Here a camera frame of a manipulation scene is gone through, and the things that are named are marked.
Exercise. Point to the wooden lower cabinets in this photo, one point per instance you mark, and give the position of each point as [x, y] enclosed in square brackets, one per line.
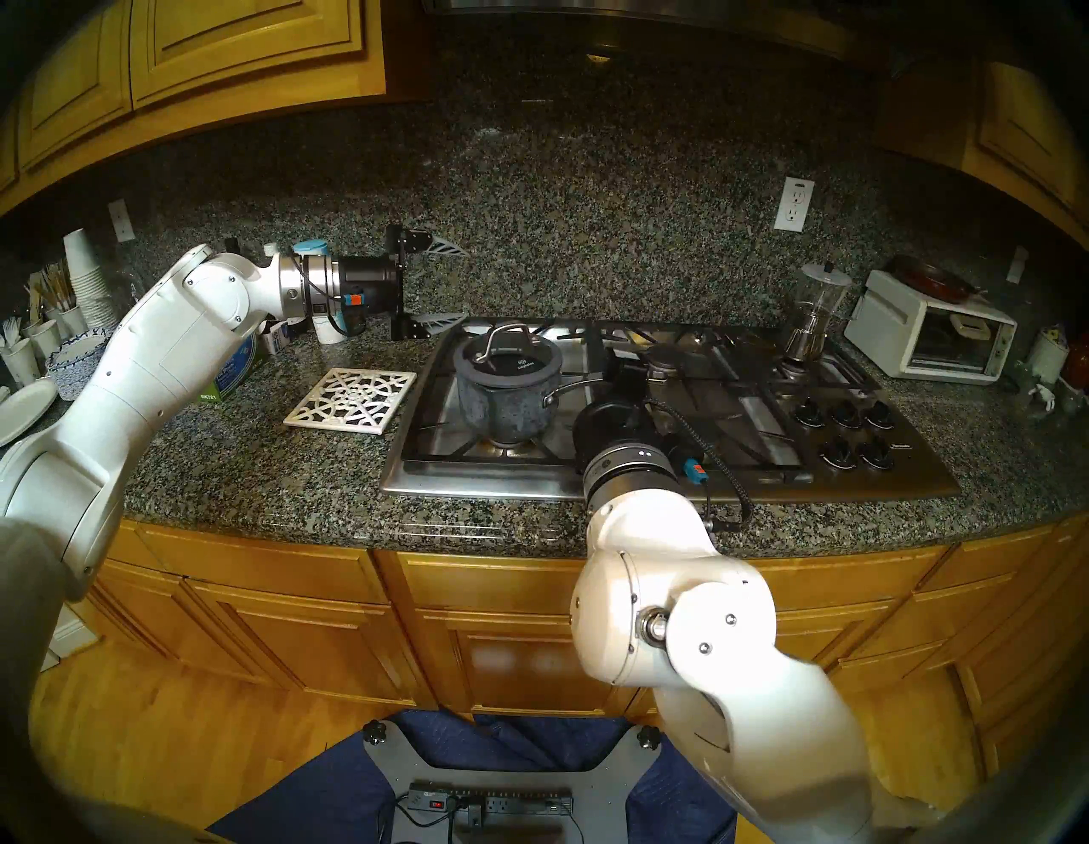
[272, 578]

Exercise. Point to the paper cup wooden utensils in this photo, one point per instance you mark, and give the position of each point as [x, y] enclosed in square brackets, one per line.
[72, 319]

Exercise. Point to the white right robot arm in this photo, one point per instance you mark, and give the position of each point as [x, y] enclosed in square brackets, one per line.
[664, 578]

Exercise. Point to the white lattice trivet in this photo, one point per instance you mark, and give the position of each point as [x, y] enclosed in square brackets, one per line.
[350, 402]

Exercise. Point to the stack of paper cups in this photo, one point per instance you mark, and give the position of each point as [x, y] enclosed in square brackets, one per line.
[81, 255]

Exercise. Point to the wooden corner upper cabinet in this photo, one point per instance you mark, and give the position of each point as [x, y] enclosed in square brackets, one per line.
[1021, 136]

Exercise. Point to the paper cup plastic forks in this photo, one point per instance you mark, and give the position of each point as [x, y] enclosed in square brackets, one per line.
[21, 362]

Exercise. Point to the wooden cabinets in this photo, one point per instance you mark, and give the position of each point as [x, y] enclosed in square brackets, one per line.
[272, 578]
[187, 51]

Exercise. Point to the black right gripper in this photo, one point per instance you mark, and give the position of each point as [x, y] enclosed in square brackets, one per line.
[617, 425]

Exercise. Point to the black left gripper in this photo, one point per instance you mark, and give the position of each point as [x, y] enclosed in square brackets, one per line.
[370, 285]

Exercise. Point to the white wall switch plate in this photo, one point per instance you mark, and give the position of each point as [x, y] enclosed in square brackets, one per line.
[122, 221]

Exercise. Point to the small white printed box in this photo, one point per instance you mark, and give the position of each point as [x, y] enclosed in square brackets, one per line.
[274, 339]

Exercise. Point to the white double wall outlet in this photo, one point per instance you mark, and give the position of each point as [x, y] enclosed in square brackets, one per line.
[794, 204]

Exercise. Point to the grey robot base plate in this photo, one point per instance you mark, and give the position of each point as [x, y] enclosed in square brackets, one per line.
[600, 778]

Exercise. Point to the red frying pan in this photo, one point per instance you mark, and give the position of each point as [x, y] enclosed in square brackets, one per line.
[932, 281]

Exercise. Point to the grey speckled saucepan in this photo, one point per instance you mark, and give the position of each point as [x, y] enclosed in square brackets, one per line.
[502, 417]

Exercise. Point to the white toaster oven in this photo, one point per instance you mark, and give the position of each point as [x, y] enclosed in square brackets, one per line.
[889, 327]

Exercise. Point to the glass pot lid grey rim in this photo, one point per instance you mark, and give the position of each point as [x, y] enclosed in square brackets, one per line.
[519, 366]

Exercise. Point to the small white figurine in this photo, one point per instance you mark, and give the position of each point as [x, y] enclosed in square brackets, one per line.
[1042, 396]

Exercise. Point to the glass blender jar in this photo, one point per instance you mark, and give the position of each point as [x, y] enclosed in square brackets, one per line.
[818, 298]

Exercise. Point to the narrow white wall plate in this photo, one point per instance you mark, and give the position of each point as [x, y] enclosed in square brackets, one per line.
[1017, 265]

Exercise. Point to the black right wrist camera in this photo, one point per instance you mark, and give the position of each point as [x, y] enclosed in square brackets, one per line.
[625, 383]

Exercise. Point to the wooden upper cabinets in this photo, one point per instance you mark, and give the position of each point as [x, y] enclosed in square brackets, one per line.
[187, 51]

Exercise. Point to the paper cup brown cutlery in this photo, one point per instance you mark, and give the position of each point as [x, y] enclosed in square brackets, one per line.
[47, 339]

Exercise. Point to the grey power strip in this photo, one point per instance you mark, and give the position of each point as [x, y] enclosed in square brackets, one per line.
[519, 800]

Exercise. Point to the blue patterned bowl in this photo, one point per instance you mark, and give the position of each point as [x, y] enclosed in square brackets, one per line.
[75, 366]

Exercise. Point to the blue blanket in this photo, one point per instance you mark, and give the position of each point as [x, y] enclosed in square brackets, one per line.
[519, 736]

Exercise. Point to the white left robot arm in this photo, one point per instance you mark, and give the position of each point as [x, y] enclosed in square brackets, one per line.
[145, 374]

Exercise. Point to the leaf print salt canister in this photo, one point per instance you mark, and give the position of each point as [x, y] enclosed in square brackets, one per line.
[333, 332]

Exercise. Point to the blue green foil box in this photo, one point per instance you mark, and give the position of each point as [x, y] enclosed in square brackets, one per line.
[231, 374]

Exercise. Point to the stainless gas cooktop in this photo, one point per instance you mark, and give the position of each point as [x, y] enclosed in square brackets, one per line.
[476, 464]

